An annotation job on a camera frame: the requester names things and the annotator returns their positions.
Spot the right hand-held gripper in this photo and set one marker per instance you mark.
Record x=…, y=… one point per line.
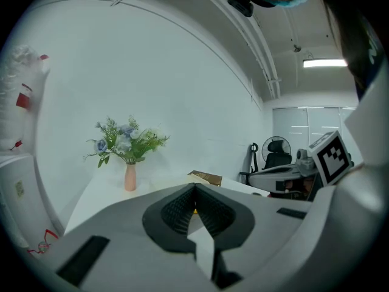
x=331, y=160

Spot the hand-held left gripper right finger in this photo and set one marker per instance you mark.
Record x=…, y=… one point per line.
x=258, y=224

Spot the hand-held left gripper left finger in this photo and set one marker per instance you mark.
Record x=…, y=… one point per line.
x=127, y=254

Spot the black standing fan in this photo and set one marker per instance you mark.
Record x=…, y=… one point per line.
x=267, y=144

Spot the brown hardcover book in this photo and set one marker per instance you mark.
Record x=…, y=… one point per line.
x=208, y=177

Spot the frosted glass partition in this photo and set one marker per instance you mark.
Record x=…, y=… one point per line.
x=304, y=123

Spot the pink vase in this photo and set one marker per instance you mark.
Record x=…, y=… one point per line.
x=130, y=178

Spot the white and blue flower bouquet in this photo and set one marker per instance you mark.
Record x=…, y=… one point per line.
x=127, y=141

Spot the white water dispenser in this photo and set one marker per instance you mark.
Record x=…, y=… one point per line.
x=24, y=193

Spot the white ceiling pipes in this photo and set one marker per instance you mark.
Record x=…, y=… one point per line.
x=261, y=50

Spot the ceiling light panel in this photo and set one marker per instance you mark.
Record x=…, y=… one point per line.
x=324, y=63

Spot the ceiling smoke detector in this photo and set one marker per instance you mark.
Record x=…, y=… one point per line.
x=297, y=48

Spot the person's navy shirt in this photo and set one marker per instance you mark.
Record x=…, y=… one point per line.
x=358, y=41

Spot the clear plastic bag of bottles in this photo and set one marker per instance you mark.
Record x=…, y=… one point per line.
x=18, y=102

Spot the black head-worn camera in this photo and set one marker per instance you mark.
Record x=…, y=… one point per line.
x=240, y=1

